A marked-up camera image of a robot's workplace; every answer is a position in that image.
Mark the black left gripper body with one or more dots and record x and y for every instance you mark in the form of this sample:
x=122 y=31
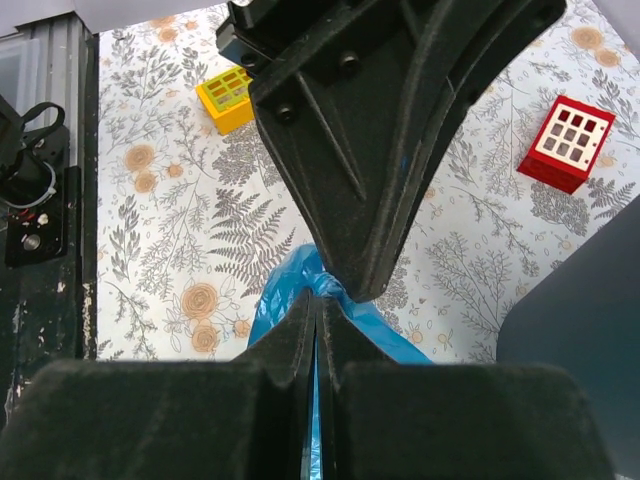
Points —
x=256 y=35

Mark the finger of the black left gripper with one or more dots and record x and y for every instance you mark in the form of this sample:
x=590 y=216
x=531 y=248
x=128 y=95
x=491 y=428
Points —
x=327 y=119
x=460 y=47

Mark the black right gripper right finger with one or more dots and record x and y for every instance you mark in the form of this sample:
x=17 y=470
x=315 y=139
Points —
x=464 y=422

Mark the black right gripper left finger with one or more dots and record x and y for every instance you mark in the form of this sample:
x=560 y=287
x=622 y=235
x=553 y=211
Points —
x=248 y=418

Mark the blue plastic trash bag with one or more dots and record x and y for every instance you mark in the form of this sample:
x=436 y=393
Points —
x=320 y=310

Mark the dark grey trash bin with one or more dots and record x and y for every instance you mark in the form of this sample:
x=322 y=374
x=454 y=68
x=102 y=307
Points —
x=584 y=318

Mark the yellow toy block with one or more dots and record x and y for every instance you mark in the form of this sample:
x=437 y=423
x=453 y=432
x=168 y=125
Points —
x=226 y=99

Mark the red toy block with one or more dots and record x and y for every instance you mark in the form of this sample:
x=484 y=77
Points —
x=567 y=145

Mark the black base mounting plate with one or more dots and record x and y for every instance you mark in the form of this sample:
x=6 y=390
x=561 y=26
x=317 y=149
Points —
x=49 y=222

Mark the aluminium frame rail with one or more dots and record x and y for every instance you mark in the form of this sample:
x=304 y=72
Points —
x=45 y=55

